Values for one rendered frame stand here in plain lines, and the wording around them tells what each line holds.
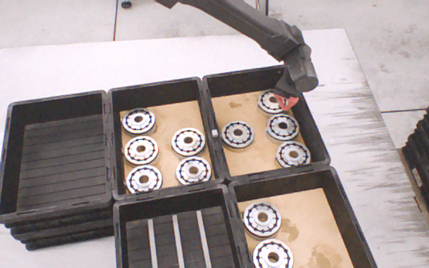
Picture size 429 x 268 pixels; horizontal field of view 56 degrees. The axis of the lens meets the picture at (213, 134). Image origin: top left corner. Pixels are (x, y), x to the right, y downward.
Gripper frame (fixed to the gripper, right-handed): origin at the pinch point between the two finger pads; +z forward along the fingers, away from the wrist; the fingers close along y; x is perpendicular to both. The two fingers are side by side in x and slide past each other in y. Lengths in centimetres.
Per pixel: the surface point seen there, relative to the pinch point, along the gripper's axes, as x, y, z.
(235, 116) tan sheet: 16.2, -2.4, 15.2
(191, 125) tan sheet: 26.4, -12.7, 15.0
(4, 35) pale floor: 220, 36, 96
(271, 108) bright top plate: 6.5, 4.5, 12.3
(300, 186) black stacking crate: -13.1, -16.9, 12.2
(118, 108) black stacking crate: 50, -20, 13
